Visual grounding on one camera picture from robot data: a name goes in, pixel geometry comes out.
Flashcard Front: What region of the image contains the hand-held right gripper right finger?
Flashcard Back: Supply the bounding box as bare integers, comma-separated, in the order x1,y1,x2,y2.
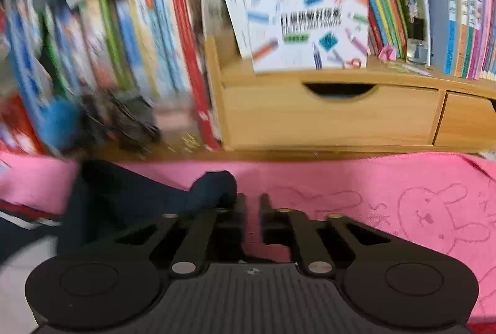
259,194,392,277

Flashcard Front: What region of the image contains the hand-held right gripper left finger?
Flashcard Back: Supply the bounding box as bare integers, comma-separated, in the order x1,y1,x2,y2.
114,194,247,277

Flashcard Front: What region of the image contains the white and navy jacket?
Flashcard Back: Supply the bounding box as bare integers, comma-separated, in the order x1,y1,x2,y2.
0,160,238,273

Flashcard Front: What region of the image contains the wooden drawer organizer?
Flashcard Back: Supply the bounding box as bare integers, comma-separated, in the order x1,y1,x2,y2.
205,36,496,152

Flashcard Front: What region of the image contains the pink bunny print towel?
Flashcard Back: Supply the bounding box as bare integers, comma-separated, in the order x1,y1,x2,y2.
0,152,496,319

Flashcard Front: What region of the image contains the white pencil print box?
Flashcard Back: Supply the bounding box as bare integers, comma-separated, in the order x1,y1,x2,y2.
243,0,370,74

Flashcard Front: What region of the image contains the row of upright picture books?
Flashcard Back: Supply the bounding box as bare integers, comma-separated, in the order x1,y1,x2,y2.
42,0,221,152

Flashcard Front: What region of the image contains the small blue plush ball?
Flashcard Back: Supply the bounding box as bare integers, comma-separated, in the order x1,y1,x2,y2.
50,98,84,152

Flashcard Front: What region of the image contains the small glass bottle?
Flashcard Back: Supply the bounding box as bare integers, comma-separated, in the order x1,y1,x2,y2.
406,39,431,66

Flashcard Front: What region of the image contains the row of tall blue books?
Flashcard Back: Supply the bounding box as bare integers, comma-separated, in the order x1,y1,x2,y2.
4,0,78,156

